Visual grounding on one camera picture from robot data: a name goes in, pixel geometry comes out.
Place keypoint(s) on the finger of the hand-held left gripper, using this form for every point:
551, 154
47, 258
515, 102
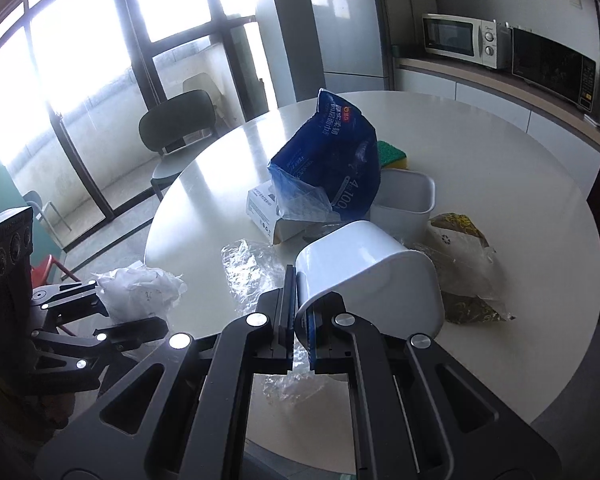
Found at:
130, 335
65, 295

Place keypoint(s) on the black microwave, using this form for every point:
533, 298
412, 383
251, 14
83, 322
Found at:
550, 67

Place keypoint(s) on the white plastic cup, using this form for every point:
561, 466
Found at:
375, 280
405, 205

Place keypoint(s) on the clear patterned snack bag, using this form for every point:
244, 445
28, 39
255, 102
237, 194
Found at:
460, 265

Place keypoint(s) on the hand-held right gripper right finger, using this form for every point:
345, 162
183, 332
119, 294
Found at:
306, 342

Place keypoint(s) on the clear plastic wrap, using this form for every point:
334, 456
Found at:
250, 270

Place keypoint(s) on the wooden top counter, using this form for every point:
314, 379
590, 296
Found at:
485, 90

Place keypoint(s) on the red stool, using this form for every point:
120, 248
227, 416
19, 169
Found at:
47, 267

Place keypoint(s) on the blue tissue package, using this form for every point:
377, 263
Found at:
330, 155

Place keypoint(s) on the white cardboard box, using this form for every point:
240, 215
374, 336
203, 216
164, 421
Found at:
264, 210

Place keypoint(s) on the green and yellow sponge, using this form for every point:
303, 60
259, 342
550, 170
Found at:
395, 155

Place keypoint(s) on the dark green chair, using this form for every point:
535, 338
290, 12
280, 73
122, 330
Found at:
175, 120

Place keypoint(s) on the round white table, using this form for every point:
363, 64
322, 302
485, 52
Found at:
505, 200

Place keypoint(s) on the silver refrigerator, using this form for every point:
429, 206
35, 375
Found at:
345, 25

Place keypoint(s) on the white plastic bag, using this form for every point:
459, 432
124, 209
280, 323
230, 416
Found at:
135, 292

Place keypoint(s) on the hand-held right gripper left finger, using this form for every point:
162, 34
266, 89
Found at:
275, 320

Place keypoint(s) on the cream white microwave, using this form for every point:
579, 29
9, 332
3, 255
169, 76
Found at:
452, 35

